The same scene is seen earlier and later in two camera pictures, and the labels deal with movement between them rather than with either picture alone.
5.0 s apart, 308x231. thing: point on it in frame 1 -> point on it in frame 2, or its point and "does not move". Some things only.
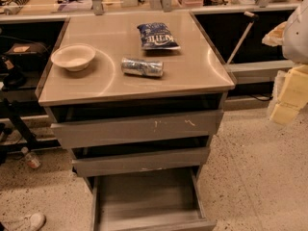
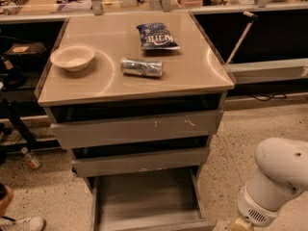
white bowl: x=75 y=57 does not move
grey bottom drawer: x=161 y=200 does not move
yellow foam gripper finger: x=294 y=95 -> x=251 y=213
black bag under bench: x=26 y=57 does not move
